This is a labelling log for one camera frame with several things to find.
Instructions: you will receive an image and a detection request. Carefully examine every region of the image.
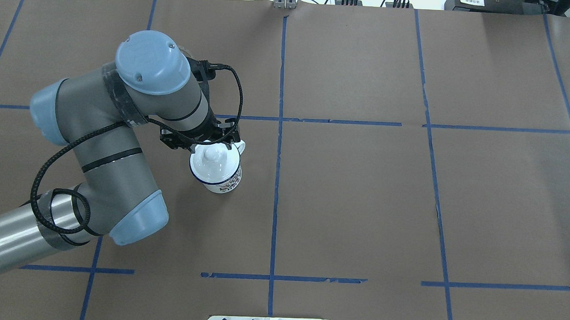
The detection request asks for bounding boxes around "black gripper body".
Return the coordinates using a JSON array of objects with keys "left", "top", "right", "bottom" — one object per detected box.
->
[{"left": 160, "top": 108, "right": 241, "bottom": 152}]

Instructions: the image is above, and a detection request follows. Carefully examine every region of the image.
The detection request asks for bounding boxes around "white mug lid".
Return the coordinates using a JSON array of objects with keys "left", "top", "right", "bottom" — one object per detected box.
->
[{"left": 189, "top": 139, "right": 243, "bottom": 185}]

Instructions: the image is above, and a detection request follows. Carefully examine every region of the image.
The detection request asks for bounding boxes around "white enamel mug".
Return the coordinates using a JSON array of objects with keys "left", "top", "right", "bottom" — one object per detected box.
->
[{"left": 188, "top": 136, "right": 247, "bottom": 195}]

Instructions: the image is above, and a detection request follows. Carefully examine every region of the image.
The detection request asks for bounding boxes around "brown paper table cover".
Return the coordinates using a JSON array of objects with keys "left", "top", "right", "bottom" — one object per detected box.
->
[{"left": 0, "top": 0, "right": 570, "bottom": 320}]

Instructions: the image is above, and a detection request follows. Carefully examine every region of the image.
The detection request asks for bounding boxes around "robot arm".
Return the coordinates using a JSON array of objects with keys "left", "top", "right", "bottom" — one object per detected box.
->
[{"left": 0, "top": 30, "right": 244, "bottom": 274}]

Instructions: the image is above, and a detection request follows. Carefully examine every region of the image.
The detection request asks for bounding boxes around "black box with label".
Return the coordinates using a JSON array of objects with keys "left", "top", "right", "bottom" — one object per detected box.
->
[{"left": 444, "top": 0, "right": 545, "bottom": 15}]

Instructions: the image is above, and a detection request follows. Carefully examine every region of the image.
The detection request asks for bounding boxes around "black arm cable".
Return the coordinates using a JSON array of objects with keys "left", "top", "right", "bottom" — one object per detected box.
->
[{"left": 28, "top": 53, "right": 246, "bottom": 253}]

